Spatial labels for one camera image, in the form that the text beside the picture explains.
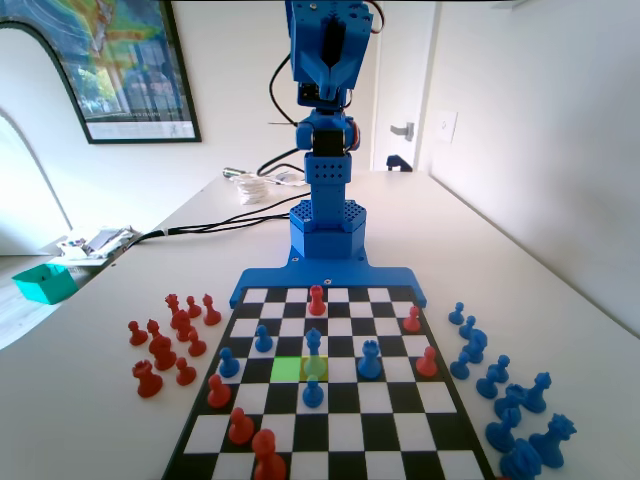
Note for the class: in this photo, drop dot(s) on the tall blue chess piece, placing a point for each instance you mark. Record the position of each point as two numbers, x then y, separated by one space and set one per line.
313 350
538 393

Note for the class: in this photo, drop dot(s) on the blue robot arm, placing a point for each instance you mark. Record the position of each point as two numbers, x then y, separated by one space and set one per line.
327 200

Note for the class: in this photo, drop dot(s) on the blue chess pawn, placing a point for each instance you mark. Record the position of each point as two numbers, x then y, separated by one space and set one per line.
467 327
228 365
263 341
455 313
459 366
312 395

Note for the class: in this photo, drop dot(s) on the tall red chess piece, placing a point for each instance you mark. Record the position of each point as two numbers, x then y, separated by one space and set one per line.
173 304

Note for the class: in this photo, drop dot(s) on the red chess rook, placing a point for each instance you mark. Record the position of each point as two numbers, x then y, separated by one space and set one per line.
148 380

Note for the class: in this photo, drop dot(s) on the red piece bottom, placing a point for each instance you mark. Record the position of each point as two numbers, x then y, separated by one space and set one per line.
268 457

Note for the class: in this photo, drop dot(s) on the blue plastic chess queen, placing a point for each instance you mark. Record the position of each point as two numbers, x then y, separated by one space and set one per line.
555 443

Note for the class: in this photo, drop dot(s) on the blue printed clamp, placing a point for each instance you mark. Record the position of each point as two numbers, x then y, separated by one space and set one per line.
398 163

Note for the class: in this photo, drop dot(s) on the small metallic cylinder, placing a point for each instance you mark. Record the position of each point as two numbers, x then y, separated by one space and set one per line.
232 171

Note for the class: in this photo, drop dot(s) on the white stacked object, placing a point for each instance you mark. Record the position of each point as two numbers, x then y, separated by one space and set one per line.
252 190

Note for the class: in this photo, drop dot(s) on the black framed map poster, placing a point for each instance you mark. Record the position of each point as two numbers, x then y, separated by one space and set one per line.
130 75

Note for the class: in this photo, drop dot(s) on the red pawn top centre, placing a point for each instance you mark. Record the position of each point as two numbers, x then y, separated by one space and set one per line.
316 301

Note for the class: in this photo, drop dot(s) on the pile of papers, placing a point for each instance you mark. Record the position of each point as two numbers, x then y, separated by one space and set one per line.
95 242

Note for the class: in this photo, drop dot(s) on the teal plastic box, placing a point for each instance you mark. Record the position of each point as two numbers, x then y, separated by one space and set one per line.
45 284

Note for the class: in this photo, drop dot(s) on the black and white chessboard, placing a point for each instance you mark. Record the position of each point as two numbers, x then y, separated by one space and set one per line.
350 425

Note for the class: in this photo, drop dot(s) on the small gripper camera module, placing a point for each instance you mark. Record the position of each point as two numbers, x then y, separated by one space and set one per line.
309 94

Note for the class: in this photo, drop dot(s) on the white wall plate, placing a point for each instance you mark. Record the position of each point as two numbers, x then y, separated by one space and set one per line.
446 127

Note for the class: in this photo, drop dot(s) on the blue printed base plate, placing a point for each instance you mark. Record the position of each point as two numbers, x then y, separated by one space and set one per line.
280 280

